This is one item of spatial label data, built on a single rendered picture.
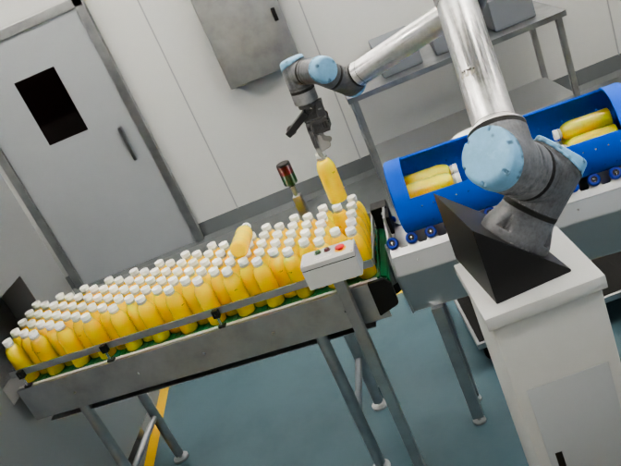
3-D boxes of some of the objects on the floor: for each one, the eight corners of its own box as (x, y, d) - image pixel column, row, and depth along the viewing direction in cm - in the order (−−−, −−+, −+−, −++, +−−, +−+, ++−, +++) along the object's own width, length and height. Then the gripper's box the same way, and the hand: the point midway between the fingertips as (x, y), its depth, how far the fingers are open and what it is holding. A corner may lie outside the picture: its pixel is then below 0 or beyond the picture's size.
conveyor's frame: (459, 455, 294) (388, 278, 259) (118, 537, 331) (15, 393, 295) (447, 382, 337) (385, 221, 301) (146, 462, 373) (59, 327, 338)
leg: (487, 423, 303) (444, 306, 279) (474, 427, 305) (430, 311, 280) (485, 414, 309) (443, 299, 284) (472, 418, 310) (428, 302, 285)
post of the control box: (428, 475, 291) (342, 276, 252) (419, 478, 292) (331, 280, 253) (427, 469, 295) (342, 271, 255) (418, 471, 295) (332, 275, 256)
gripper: (319, 103, 247) (339, 156, 256) (321, 93, 258) (341, 146, 266) (296, 110, 249) (317, 164, 258) (299, 101, 259) (319, 153, 268)
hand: (321, 153), depth 262 cm, fingers closed on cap, 4 cm apart
